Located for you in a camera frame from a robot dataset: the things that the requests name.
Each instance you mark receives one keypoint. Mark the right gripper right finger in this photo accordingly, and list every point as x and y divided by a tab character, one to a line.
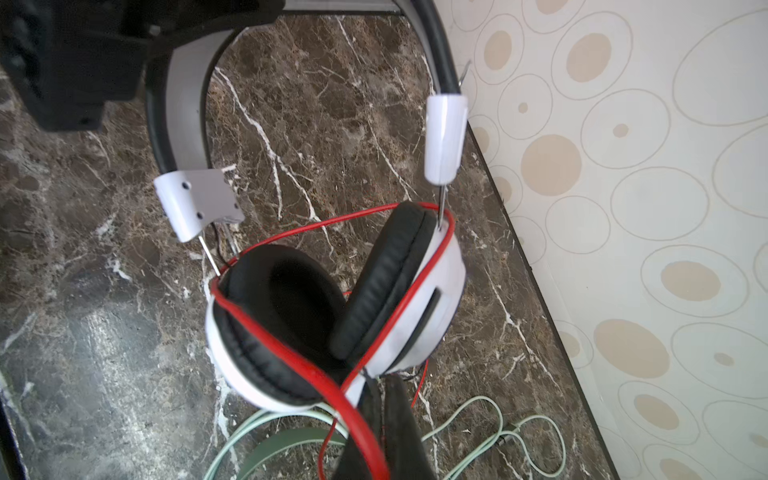
403	447

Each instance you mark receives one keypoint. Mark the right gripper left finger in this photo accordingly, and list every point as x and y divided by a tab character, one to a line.
359	458

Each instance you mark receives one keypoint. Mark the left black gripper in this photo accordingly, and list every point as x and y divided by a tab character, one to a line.
67	59

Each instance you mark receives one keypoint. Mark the mint green headphones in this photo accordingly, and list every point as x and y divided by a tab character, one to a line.
281	441

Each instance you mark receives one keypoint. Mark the black white headphones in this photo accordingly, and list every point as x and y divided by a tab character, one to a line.
275	299

